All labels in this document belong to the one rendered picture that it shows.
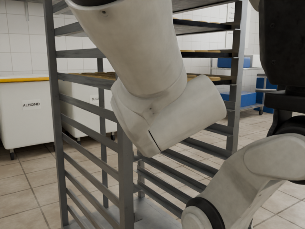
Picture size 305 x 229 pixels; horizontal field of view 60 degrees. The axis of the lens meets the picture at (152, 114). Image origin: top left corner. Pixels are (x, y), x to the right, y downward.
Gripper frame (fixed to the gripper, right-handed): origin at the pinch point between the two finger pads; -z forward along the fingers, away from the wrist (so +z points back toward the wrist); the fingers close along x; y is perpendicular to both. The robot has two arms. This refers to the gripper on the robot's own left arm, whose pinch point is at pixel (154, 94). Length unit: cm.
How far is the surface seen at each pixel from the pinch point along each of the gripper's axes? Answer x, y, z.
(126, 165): -19.6, 6.3, -8.3
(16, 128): -55, 106, -189
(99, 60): 7, 18, -74
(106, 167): -26.5, 12.7, -23.6
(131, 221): -36.5, 5.1, -9.0
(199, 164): -35, -24, -44
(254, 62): 0, -196, -344
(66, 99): -9, 30, -53
